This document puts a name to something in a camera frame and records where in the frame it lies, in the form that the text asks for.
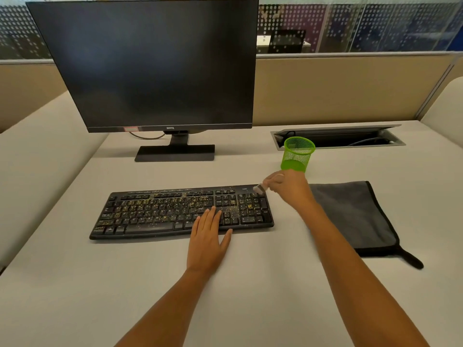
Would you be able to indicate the person's left hand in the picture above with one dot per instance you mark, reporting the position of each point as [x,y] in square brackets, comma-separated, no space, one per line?
[204,249]

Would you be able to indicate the person's right hand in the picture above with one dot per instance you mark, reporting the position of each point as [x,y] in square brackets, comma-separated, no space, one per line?
[294,191]

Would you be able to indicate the person's left thumb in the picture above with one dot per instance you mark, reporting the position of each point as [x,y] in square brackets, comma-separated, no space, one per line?
[225,241]

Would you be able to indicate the person's left little finger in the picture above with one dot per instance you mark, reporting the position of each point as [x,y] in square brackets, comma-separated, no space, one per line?
[195,229]

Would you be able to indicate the person's right fingers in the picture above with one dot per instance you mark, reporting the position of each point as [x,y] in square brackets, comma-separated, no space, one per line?
[274,181]

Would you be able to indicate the person's left middle finger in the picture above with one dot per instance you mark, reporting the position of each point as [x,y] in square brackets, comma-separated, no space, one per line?
[211,221]

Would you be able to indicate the small white cleaning brush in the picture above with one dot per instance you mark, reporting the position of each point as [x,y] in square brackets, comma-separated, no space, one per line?
[258,188]

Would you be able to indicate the black dusty keyboard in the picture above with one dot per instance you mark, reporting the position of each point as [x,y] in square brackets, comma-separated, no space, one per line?
[152,213]

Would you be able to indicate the person's right forearm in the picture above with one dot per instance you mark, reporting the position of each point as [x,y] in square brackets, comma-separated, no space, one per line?
[354,285]

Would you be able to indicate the person's left forearm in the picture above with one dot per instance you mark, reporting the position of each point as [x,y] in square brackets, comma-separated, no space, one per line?
[173,310]

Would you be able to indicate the green mesh pen cup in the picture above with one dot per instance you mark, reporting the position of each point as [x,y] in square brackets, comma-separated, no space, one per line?
[296,157]

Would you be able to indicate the grey microfibre cloth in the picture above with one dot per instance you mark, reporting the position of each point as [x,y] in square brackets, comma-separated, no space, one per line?
[356,216]

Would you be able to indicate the beige desk divider panel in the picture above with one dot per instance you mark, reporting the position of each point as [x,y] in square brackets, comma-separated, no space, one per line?
[332,90]

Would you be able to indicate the small dark monitor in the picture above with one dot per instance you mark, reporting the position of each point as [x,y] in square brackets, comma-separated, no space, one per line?
[286,41]

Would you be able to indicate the black computer monitor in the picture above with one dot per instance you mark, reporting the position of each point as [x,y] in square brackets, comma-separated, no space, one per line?
[144,64]

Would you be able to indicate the dotted glass partition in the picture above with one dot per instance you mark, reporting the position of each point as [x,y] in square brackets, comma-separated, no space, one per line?
[379,27]

